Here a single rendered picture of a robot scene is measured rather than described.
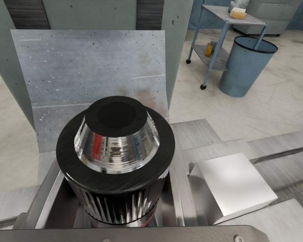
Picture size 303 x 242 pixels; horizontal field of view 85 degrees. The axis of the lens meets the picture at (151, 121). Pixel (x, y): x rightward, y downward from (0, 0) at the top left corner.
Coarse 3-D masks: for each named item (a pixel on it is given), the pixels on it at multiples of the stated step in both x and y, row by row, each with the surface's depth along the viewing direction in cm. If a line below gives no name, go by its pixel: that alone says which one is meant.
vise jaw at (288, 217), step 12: (276, 204) 18; (288, 204) 18; (240, 216) 16; (252, 216) 16; (264, 216) 16; (276, 216) 17; (288, 216) 17; (300, 216) 17; (264, 228) 16; (276, 228) 16; (288, 228) 16; (300, 228) 16; (276, 240) 15; (288, 240) 15; (300, 240) 15
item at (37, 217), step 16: (48, 176) 7; (64, 176) 7; (48, 192) 7; (64, 192) 7; (32, 208) 6; (48, 208) 6; (64, 208) 7; (16, 224) 6; (32, 224) 6; (48, 224) 6; (64, 224) 7
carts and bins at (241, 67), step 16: (240, 0) 194; (224, 16) 182; (240, 16) 179; (224, 32) 174; (192, 48) 260; (208, 48) 224; (240, 48) 183; (256, 48) 191; (272, 48) 193; (208, 64) 212; (224, 64) 216; (240, 64) 191; (256, 64) 184; (224, 80) 218; (240, 80) 202; (240, 96) 219
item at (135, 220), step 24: (72, 120) 7; (72, 144) 6; (168, 144) 7; (72, 168) 6; (144, 168) 6; (168, 168) 6; (96, 192) 5; (120, 192) 5; (144, 192) 6; (96, 216) 7; (120, 216) 7; (144, 216) 8
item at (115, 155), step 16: (112, 96) 7; (96, 112) 6; (112, 112) 6; (128, 112) 6; (144, 112) 6; (80, 128) 6; (96, 128) 5; (112, 128) 5; (128, 128) 5; (144, 128) 6; (80, 144) 6; (96, 144) 5; (112, 144) 5; (128, 144) 5; (144, 144) 6; (96, 160) 5; (112, 160) 5; (128, 160) 6; (144, 160) 6
